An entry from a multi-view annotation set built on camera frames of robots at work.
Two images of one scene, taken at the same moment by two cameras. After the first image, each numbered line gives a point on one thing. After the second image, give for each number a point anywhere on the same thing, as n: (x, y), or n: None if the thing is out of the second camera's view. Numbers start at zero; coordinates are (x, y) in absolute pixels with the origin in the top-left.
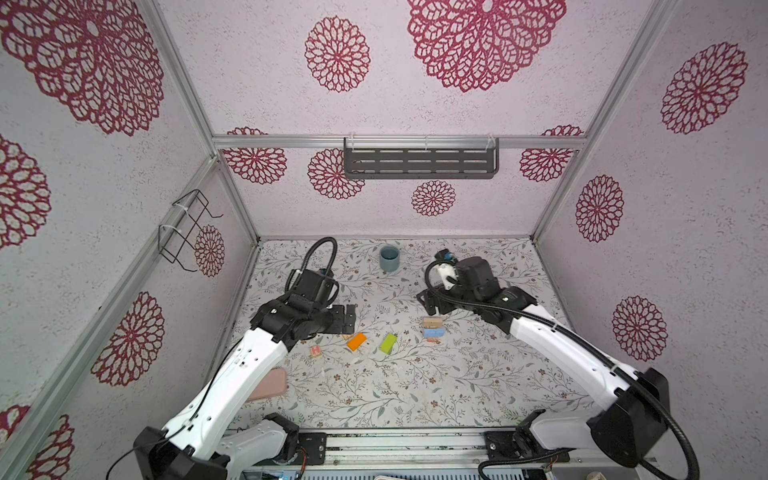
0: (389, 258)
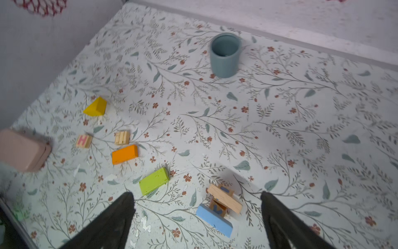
0: (225, 52)
